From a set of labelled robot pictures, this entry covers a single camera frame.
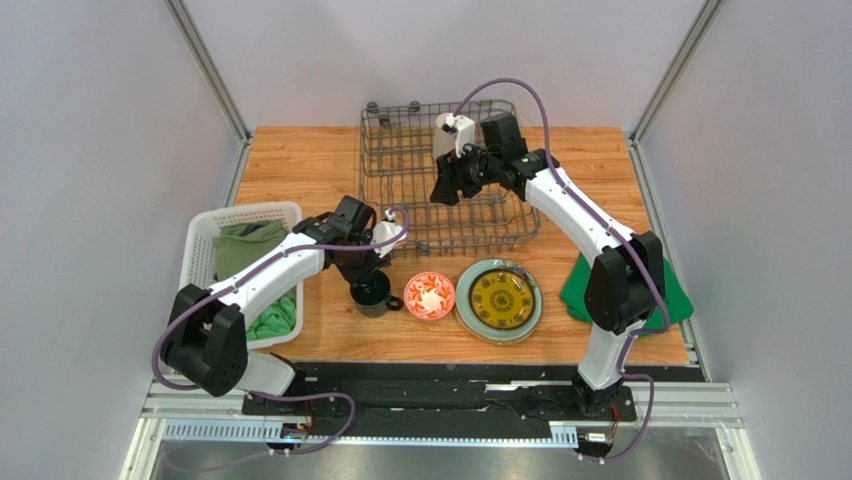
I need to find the dark green mug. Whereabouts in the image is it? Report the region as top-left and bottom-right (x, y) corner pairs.
(350, 271), (404, 318)

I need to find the white red patterned bowl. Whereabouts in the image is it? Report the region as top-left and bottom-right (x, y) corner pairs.
(403, 272), (457, 321)

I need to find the yellow patterned plate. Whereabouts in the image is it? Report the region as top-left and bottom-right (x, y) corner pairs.
(469, 269), (536, 331)

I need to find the light blue flower plate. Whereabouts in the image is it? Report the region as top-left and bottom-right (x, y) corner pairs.
(455, 259), (543, 345)

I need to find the beige upside-down cup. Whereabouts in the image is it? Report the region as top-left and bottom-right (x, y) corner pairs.
(432, 113), (458, 159)

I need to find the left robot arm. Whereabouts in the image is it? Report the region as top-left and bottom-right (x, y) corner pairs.
(150, 196), (410, 400)

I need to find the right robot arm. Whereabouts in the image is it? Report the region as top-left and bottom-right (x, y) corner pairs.
(430, 113), (665, 417)

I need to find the bright green crumpled cloth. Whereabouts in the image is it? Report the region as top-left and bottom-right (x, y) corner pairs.
(246, 296), (297, 341)

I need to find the olive green folded cloth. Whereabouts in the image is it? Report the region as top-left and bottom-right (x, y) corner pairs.
(212, 219), (289, 281)

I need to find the white plastic basket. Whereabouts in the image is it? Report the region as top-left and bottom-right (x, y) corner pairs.
(179, 201), (304, 350)

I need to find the green cloth on table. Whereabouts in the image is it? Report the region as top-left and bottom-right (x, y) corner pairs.
(559, 254), (694, 325)

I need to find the grey wire dish rack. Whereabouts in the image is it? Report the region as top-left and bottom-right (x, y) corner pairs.
(359, 101), (541, 257)

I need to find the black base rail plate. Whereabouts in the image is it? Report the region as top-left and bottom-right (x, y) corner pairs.
(239, 359), (707, 441)

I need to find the left aluminium frame post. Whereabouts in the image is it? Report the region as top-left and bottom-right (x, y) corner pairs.
(164, 0), (252, 145)

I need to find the aluminium frame post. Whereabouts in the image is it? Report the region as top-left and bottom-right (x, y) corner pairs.
(629, 0), (726, 145)
(164, 0), (252, 145)

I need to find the right aluminium frame post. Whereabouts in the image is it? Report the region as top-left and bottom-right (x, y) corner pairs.
(629, 0), (726, 145)

